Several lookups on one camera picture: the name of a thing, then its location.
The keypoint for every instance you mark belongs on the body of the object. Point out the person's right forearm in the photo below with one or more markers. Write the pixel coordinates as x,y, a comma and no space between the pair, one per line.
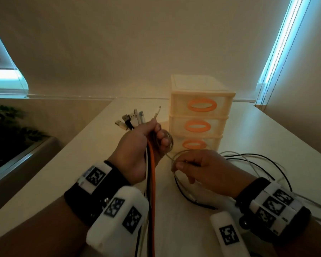
310,246

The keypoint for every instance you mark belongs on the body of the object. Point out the bright window corner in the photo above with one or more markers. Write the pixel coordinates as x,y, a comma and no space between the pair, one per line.
5,74

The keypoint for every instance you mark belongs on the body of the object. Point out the bright narrow window strip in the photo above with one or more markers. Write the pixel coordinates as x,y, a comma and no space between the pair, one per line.
282,37

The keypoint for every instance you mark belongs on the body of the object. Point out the person's left forearm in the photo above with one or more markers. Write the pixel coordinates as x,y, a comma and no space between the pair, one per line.
29,232

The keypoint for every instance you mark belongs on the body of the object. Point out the person's left hand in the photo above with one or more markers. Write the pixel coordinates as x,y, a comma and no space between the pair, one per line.
131,152

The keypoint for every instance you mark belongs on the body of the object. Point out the person's right hand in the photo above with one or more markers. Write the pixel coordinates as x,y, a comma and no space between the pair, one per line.
216,173

